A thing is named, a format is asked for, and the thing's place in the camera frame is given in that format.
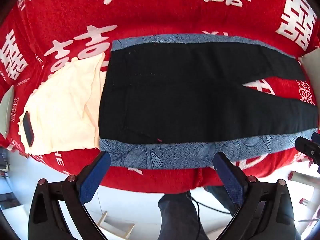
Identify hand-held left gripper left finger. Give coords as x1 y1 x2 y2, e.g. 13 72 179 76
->
28 151 112 240

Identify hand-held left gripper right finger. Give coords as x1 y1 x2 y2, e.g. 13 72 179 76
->
212 151 297 240

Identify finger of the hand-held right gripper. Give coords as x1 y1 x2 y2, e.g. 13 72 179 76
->
294 132 320 159

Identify black pants with blue trim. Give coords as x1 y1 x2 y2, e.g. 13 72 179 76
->
98 33 319 170

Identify person's right leg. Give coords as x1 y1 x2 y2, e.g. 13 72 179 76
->
204 185 240 215

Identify black phone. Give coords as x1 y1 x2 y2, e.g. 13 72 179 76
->
22 112 35 147

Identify cream white garment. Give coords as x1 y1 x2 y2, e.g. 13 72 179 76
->
18 55 110 155

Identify grey rounded object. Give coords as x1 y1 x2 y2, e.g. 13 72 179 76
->
0 85 15 139

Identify red printed blanket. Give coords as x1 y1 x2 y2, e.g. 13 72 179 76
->
0 0 320 194

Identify white tube frame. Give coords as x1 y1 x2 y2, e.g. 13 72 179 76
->
287 171 320 228

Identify black cable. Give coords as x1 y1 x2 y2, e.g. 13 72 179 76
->
186 191 232 240

